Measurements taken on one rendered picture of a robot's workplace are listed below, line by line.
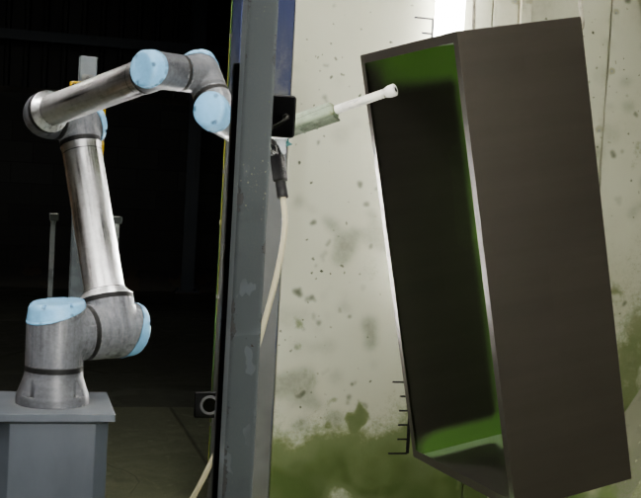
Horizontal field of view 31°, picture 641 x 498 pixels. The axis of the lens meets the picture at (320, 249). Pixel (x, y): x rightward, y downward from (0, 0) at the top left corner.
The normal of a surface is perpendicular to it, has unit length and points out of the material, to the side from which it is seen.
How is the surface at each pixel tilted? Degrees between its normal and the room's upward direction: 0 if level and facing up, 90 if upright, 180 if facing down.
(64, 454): 90
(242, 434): 90
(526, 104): 89
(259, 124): 90
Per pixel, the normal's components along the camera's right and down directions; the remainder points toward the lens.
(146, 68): -0.65, -0.01
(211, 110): -0.40, -0.11
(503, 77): 0.35, 0.06
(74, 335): 0.71, 0.07
